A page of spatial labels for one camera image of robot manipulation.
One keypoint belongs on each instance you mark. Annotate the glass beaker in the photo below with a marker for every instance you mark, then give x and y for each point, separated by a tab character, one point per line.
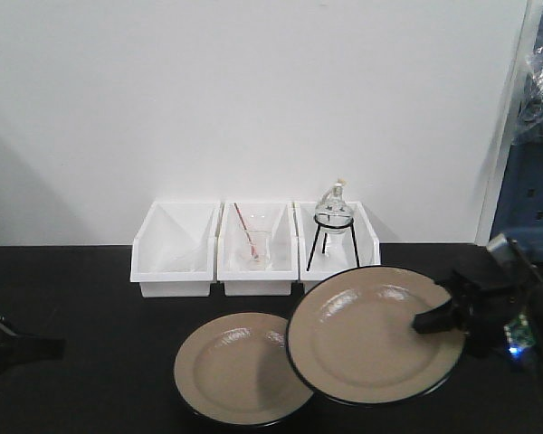
262	241

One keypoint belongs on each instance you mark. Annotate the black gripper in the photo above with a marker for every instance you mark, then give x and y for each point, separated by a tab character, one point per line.
489	299

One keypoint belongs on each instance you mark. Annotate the white bin left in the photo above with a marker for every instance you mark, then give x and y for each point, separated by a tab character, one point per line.
173	253

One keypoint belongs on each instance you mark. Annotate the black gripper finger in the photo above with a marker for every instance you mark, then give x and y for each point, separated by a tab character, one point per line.
17	348

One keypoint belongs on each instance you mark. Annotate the beige plate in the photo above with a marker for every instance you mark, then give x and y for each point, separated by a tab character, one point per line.
351	337
235	370

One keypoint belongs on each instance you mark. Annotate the white bin right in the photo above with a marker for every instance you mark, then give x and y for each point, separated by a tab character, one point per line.
334	252

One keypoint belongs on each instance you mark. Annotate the white bin middle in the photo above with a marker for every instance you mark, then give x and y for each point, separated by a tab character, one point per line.
274	217

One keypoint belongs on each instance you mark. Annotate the glass flask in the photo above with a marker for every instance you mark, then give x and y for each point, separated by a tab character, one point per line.
332	213

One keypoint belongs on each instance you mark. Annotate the white bin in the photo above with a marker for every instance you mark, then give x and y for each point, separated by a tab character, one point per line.
334	252
274	217
173	253

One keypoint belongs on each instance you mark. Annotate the red glass stirring rod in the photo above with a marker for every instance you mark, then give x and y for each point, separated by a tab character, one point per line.
253	251

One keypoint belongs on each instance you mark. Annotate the clear plastic bag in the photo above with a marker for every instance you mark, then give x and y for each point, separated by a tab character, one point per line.
530	116

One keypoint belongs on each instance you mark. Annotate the grey blue drying pegboard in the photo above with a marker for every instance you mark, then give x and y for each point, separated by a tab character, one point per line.
519	213

